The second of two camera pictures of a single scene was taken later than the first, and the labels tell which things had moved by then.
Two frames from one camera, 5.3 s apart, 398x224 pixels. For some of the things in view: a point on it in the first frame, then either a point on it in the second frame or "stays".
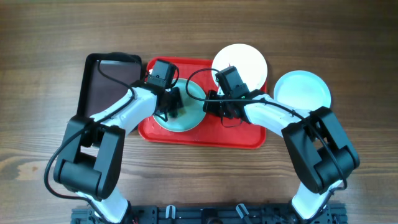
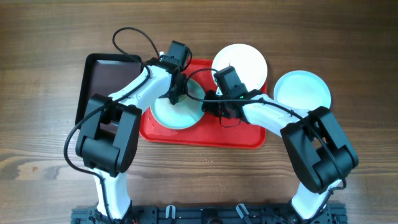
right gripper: x=211 y=107 stays
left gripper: x=178 y=102 → x=182 y=91
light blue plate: x=303 y=90 stays
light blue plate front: x=193 y=112 stays
